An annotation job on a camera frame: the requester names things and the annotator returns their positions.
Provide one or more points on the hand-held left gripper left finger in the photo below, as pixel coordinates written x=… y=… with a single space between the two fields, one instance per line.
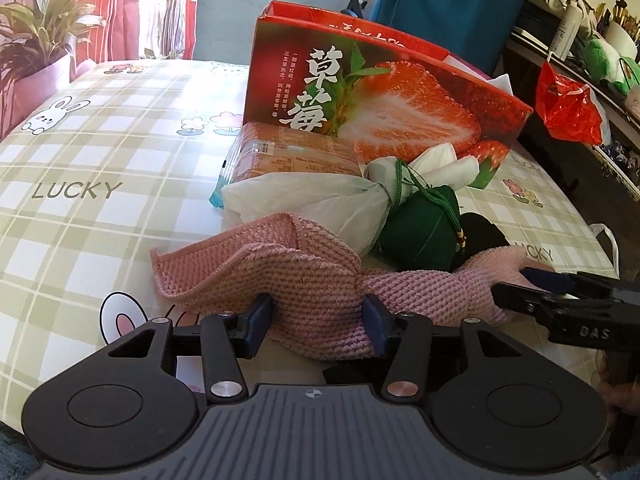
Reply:
x=260 y=319

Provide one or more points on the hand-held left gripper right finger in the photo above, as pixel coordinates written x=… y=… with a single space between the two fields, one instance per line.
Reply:
x=375 y=326

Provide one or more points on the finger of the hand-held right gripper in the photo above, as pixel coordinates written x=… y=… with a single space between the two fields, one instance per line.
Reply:
x=520 y=297
x=542 y=277

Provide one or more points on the pink knitted scarf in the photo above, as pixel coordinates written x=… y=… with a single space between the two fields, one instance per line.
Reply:
x=310 y=280

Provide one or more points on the black cloth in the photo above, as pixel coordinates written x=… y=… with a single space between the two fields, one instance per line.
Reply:
x=480 y=235

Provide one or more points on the green dumpling shaped plush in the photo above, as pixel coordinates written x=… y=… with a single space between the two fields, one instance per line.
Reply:
x=420 y=225

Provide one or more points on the orange cracker packet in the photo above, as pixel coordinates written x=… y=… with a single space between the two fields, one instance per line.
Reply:
x=290 y=155

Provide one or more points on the red strawberry print box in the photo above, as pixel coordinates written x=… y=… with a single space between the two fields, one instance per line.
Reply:
x=400 y=110

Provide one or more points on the person's right hand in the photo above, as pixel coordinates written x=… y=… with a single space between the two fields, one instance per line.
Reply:
x=611 y=385

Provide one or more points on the translucent white plastic bag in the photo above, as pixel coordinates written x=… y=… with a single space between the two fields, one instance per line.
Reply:
x=602 y=120

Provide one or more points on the red plastic bag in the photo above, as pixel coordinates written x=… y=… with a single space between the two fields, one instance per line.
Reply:
x=565 y=110

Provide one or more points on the dark desk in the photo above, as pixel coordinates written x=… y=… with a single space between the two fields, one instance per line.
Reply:
x=525 y=55

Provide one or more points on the plaid bedsheet with rabbits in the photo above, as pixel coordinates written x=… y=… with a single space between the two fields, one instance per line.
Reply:
x=100 y=160

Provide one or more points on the green plush toy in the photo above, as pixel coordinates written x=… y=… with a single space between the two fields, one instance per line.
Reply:
x=597 y=52

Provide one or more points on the white bottle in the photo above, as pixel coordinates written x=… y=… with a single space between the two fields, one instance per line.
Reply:
x=565 y=35

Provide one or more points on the white brush holder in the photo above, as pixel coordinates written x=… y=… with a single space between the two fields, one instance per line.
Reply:
x=622 y=35

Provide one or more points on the black case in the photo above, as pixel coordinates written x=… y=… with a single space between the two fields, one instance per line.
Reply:
x=530 y=17

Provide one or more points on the bunch of makeup brushes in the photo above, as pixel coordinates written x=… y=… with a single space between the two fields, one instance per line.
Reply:
x=620 y=7

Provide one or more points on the teal curtain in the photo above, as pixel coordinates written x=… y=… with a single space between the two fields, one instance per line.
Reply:
x=450 y=0

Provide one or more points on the potted plant pink pot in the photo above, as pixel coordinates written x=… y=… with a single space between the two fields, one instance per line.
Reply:
x=125 y=10

